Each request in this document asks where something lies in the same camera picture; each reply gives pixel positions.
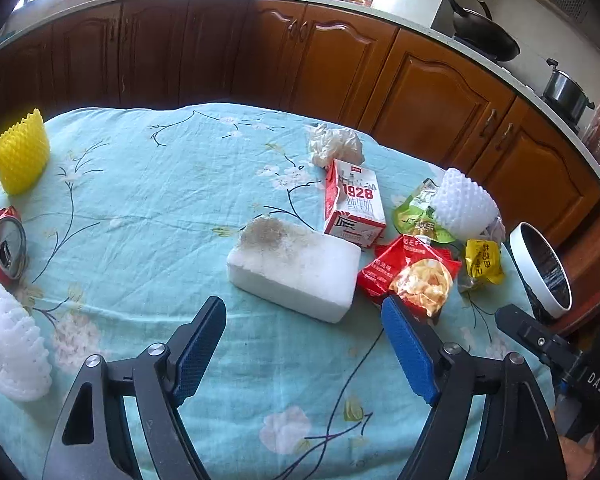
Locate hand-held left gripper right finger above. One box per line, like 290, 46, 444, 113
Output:
380, 294, 568, 480

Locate yellow foam fruit net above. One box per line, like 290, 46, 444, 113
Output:
0, 107, 51, 196

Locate red and white milk carton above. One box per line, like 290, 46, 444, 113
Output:
323, 158, 387, 250

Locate crumpled white tissue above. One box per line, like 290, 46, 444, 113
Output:
307, 122, 366, 168

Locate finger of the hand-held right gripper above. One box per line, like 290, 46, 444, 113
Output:
495, 304, 581, 376

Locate green snack packet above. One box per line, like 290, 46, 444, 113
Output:
392, 178, 456, 246

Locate white foam fruit net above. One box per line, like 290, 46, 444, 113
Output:
0, 272, 53, 402
430, 167, 501, 238

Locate light blue floral tablecloth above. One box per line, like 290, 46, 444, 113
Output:
0, 102, 556, 480

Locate white foam block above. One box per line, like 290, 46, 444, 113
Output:
226, 217, 362, 324

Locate speckled kitchen countertop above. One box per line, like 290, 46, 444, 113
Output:
0, 0, 600, 196

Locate red snack packet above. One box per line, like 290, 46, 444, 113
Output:
356, 234, 462, 318

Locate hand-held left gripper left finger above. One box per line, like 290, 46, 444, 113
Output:
40, 296, 228, 480

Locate black wok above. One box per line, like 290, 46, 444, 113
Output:
427, 0, 521, 61

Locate yellow snack packet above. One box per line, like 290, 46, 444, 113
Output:
457, 238, 506, 293

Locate white round trash bin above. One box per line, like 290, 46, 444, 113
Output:
509, 222, 573, 320

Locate wooden kitchen base cabinets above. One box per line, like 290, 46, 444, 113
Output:
0, 0, 600, 261

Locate steel cooking pot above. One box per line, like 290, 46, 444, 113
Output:
542, 58, 596, 123

